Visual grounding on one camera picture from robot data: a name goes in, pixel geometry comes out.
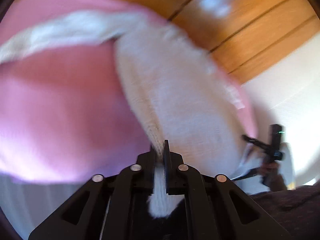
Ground person's right hand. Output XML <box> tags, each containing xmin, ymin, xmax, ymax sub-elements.
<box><xmin>258</xmin><ymin>162</ymin><xmax>287</xmax><ymax>192</ymax></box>

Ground dark patterned trousers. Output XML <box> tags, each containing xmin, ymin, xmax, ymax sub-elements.
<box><xmin>251</xmin><ymin>183</ymin><xmax>320</xmax><ymax>239</ymax></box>

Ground cream knitted sweater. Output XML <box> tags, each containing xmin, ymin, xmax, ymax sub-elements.
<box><xmin>0</xmin><ymin>10</ymin><xmax>245</xmax><ymax>218</ymax></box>

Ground wooden panelled wardrobe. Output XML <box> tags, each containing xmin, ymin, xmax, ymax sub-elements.
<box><xmin>125</xmin><ymin>0</ymin><xmax>319</xmax><ymax>83</ymax></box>

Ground pink bed blanket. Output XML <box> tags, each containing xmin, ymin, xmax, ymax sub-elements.
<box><xmin>1</xmin><ymin>0</ymin><xmax>257</xmax><ymax>183</ymax></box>

